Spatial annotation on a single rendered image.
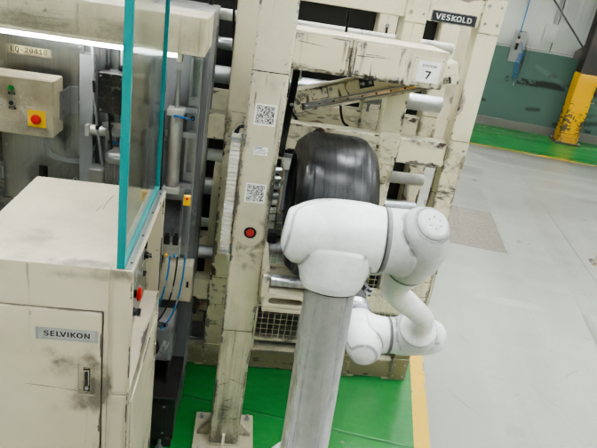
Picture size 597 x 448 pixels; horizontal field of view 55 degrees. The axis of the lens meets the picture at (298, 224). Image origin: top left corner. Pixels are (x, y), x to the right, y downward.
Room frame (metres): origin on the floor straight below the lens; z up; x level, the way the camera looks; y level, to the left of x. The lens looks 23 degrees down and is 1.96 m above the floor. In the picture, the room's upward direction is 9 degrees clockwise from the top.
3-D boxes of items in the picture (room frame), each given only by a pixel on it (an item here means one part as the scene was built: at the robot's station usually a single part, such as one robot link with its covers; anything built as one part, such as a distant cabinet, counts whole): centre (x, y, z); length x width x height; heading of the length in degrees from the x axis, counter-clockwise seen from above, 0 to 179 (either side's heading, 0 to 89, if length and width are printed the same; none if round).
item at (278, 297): (1.94, -0.09, 0.83); 0.36 x 0.09 x 0.06; 98
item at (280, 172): (2.43, 0.20, 1.05); 0.20 x 0.15 x 0.30; 98
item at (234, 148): (1.98, 0.26, 1.19); 0.05 x 0.04 x 0.48; 8
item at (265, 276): (2.06, 0.11, 0.90); 0.40 x 0.03 x 0.10; 8
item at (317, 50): (2.39, -0.15, 1.71); 0.61 x 0.25 x 0.15; 98
